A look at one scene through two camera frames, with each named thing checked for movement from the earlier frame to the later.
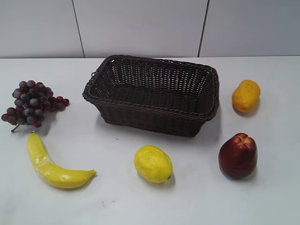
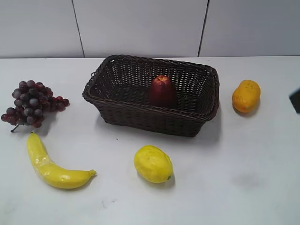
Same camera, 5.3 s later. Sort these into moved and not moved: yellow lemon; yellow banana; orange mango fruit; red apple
Moved: red apple
Not moved: yellow banana; orange mango fruit; yellow lemon
